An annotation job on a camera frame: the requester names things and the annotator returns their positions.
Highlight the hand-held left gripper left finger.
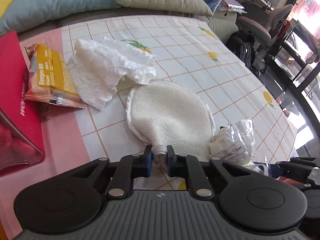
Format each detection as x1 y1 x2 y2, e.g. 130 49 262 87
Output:
72 145 153 200

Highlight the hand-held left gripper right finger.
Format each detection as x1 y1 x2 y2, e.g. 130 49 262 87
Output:
166 145 248 199

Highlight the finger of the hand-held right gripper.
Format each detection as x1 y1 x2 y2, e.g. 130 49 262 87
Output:
289 156 320 168
271 162 310 182

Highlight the white round fleece pad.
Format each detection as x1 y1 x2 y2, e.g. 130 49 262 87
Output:
126 81 216 162

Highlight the clear packet of white cotton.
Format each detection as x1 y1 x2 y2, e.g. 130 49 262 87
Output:
209 118 269 174

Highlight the checked lemon print tablecloth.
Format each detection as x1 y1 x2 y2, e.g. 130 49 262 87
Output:
0 15 298 233

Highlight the crumpled white tissue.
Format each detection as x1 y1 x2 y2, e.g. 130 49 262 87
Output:
67 36 157 110

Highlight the black metal rack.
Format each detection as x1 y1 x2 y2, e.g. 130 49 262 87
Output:
269 19 320 101

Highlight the black backpack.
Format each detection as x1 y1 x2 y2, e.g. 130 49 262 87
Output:
226 29 256 70

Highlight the yellow snack packet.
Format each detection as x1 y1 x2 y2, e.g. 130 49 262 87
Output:
24 44 86 109

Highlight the pink and grey chair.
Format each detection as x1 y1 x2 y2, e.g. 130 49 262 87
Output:
236 4 294 73

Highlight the beige sofa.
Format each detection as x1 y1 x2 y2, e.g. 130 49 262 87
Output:
15 5 240 43

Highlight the clear container with red lid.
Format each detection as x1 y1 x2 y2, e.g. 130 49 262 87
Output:
0 31 46 178

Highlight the light blue pillow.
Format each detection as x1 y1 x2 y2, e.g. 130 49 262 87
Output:
0 0 122 34

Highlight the yellow pillow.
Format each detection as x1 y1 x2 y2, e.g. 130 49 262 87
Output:
0 0 18 19

